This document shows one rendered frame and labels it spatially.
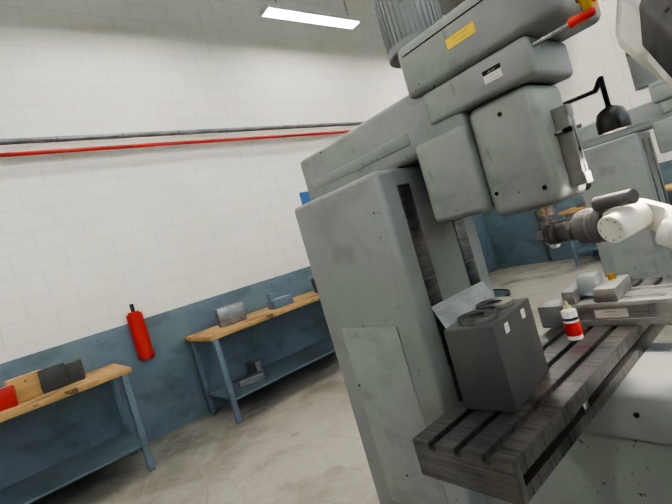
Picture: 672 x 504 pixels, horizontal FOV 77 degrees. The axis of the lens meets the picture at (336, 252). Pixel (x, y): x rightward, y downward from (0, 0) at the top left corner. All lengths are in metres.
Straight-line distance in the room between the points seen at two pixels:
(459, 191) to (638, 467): 0.81
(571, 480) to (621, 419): 0.27
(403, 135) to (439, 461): 0.95
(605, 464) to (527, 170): 0.77
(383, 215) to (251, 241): 4.14
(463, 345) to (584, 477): 0.57
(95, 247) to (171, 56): 2.48
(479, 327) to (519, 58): 0.67
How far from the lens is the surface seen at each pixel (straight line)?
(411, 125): 1.41
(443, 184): 1.34
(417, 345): 1.43
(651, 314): 1.42
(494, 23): 1.26
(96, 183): 5.04
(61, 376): 4.25
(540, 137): 1.22
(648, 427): 1.26
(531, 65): 1.21
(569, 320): 1.35
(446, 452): 0.95
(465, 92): 1.29
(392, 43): 1.50
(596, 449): 1.36
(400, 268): 1.37
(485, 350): 0.97
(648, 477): 1.35
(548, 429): 0.96
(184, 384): 5.01
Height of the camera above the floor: 1.37
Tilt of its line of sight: 1 degrees down
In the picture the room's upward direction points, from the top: 16 degrees counter-clockwise
